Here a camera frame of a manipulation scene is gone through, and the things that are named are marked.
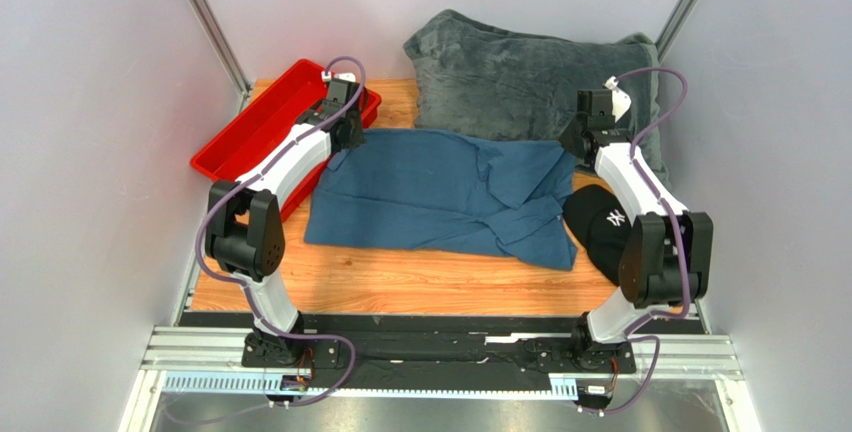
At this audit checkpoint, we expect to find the blue t shirt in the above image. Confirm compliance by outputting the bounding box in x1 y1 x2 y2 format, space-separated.
304 129 577 271

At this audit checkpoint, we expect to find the black baseball cap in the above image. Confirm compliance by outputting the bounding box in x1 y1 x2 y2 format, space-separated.
563 185 631 286

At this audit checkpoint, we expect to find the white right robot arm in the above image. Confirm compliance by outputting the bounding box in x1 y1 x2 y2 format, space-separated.
559 88 713 370

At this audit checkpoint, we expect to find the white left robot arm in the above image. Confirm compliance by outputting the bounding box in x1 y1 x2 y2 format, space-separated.
196 73 364 366

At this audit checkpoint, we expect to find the red plastic tray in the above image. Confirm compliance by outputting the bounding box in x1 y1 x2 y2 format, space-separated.
190 59 382 222

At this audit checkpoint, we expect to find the grey plush pillow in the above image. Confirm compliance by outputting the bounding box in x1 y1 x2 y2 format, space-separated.
403 9 673 186

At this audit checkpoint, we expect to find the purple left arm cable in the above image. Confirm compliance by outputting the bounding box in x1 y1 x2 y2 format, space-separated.
194 55 367 427

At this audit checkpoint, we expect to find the left aluminium frame post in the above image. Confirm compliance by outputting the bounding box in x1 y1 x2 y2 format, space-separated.
188 0 252 99

